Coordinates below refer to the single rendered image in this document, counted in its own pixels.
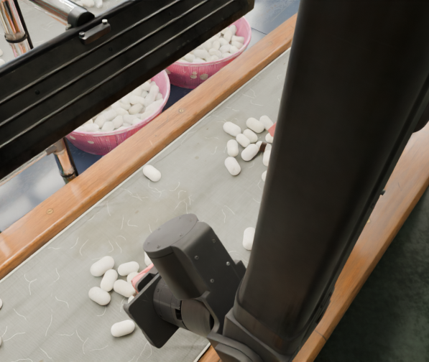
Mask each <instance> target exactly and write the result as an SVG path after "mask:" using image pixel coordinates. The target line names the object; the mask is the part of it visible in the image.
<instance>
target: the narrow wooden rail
mask: <svg viewBox="0 0 429 362"><path fill-rule="evenodd" d="M296 19H297V13H296V14H294V15H293V16H292V17H290V18H289V19H288V20H287V21H285V22H284V23H282V24H281V25H280V26H279V27H277V28H276V29H274V30H273V31H272V32H270V33H269V34H268V35H266V36H265V37H263V38H262V39H261V40H260V41H258V42H257V43H256V44H254V45H253V46H251V47H250V48H249V49H248V50H246V51H245V52H243V53H242V54H240V56H238V57H237V58H235V59H234V60H232V61H231V62H230V63H229V64H228V65H226V66H225V67H223V68H222V69H220V70H219V71H218V72H217V73H215V74H214V75H212V76H211V77H210V78H209V79H207V80H206V81H204V82H203V83H201V84H200V85H199V86H198V87H197V88H195V89H194V90H192V91H191V92H189V94H187V95H186V96H184V97H183V98H181V99H180V100H179V101H178V102H176V103H175V104H173V105H172V106H171V107H169V108H168V109H167V110H166V111H164V112H163V113H161V114H160V115H159V116H158V117H156V118H155V119H153V120H152V121H151V122H149V123H148V124H147V125H146V126H144V127H143V128H141V129H140V130H138V131H137V132H136V133H135V134H133V135H132V136H130V137H129V138H128V139H126V140H125V141H123V142H122V143H121V144H120V145H118V146H117V147H116V148H114V149H113V150H111V151H110V152H109V153H108V154H106V155H105V156H104V157H102V158H101V159H99V160H98V161H97V162H96V163H94V164H93V165H92V166H90V167H89V168H88V169H87V170H86V171H84V172H83V173H81V174H80V175H78V176H77V177H76V178H75V179H73V180H71V181H70V182H69V183H68V184H66V185H64V186H63V187H62V188H60V189H59V190H58V191H57V192H55V193H54V194H52V195H51V196H50V197H48V198H47V199H46V200H44V201H43V202H41V203H40V204H39V205H38V206H36V207H35V208H33V209H32V210H31V211H29V212H28V213H27V214H26V215H24V216H23V217H21V218H20V219H19V220H17V221H16V222H15V223H13V224H12V225H10V226H9V227H8V228H7V229H5V230H4V231H2V232H1V233H0V281H1V280H2V279H3V278H4V277H5V276H6V275H8V274H9V273H10V272H12V271H13V270H14V269H16V268H17V267H18V266H19V265H20V264H21V263H23V262H24V261H25V260H27V259H28V258H29V257H30V256H31V255H33V254H34V253H35V252H36V251H38V250H39V249H40V248H42V247H43V246H44V245H45V244H46V243H47V242H49V241H50V240H51V239H53V238H54V237H55V236H56V235H58V234H59V233H60V232H61V231H63V230H64V229H65V228H67V227H68V226H69V225H70V224H71V223H72V222H73V221H75V220H76V219H77V218H79V217H80V216H81V215H82V214H84V213H85V212H86V211H87V210H89V209H90V208H91V207H93V206H94V205H95V204H96V203H97V202H98V201H100V200H101V199H102V198H104V197H105V196H106V195H108V194H109V193H110V192H111V191H112V190H113V189H115V188H116V187H117V186H119V185H120V184H121V183H122V182H123V181H125V180H126V179H127V178H128V177H130V176H131V175H133V174H134V173H135V172H136V171H137V170H138V169H139V168H141V167H142V166H143V165H145V164H146V163H147V162H148V161H150V160H151V159H152V158H153V157H155V156H156V155H157V154H159V153H160V152H161V151H162V150H163V149H164V148H165V147H167V146H168V145H169V144H171V143H172V142H173V141H175V140H176V139H177V138H178V137H179V136H181V135H182V134H183V133H185V132H186V131H187V130H188V129H189V128H190V127H192V126H193V125H194V124H196V123H197V122H198V121H200V120H201V119H202V118H203V117H204V116H205V115H207V114H208V113H209V112H211V111H212V110H213V109H214V108H215V107H217V106H218V105H219V104H220V103H222V102H223V101H225V100H226V99H227V98H228V97H229V96H230V95H231V94H233V93H234V92H235V91H237V90H238V89H239V88H240V87H242V86H243V85H244V84H245V83H247V82H248V81H249V80H251V79H252V78H253V77H254V76H255V75H256V74H257V73H259V72H260V71H261V70H263V69H264V68H265V67H267V66H268V65H269V64H270V63H271V62H273V61H274V60H275V59H277V58H278V57H279V56H280V55H281V54H282V53H284V52H285V51H286V50H288V49H289V48H290V47H291V44H292V38H293V34H294V30H295V23H296Z"/></svg>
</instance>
